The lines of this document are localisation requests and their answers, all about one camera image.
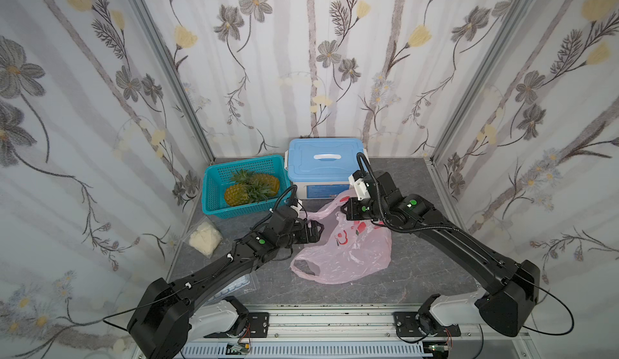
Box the pink plastic bag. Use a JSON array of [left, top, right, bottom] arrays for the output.
[[290, 190, 393, 285]]

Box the pineapple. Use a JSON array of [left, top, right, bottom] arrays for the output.
[[224, 183, 272, 207], [231, 170, 280, 197]]

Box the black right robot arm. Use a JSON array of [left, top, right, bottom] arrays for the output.
[[343, 170, 540, 337]]

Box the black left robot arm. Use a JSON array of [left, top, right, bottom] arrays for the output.
[[127, 206, 324, 358]]

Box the bag of white contents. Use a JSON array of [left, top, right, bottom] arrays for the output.
[[189, 221, 223, 258]]

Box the blue lidded storage box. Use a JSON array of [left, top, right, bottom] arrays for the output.
[[285, 138, 368, 200]]

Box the teal plastic basket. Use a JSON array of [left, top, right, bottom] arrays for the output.
[[201, 155, 291, 219]]

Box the packet of blue face masks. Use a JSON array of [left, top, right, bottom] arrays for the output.
[[206, 273, 259, 304]]

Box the small green circuit board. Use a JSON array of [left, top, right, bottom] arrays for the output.
[[226, 343, 251, 356]]

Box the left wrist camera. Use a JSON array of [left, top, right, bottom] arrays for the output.
[[291, 204, 306, 219]]

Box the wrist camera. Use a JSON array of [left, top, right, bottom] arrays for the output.
[[291, 204, 306, 219], [348, 170, 371, 200]]

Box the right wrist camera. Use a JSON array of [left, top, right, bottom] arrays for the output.
[[348, 170, 371, 200]]

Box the aluminium mounting rail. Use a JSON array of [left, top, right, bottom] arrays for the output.
[[130, 303, 533, 357]]

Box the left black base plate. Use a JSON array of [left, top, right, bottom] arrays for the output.
[[230, 312, 270, 339]]

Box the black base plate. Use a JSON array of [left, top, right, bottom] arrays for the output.
[[393, 312, 462, 339], [230, 312, 270, 339]]

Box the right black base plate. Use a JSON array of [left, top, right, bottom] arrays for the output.
[[393, 312, 462, 339]]

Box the white slotted cable duct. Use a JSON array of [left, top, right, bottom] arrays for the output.
[[176, 341, 433, 359]]

